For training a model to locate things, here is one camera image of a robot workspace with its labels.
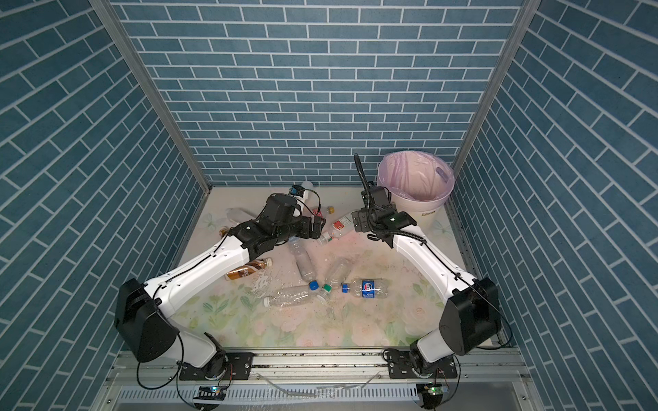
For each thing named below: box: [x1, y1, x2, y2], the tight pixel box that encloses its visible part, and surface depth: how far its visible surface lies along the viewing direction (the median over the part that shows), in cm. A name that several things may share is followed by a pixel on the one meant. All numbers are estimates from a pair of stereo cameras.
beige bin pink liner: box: [376, 150, 456, 233], surface depth 96 cm
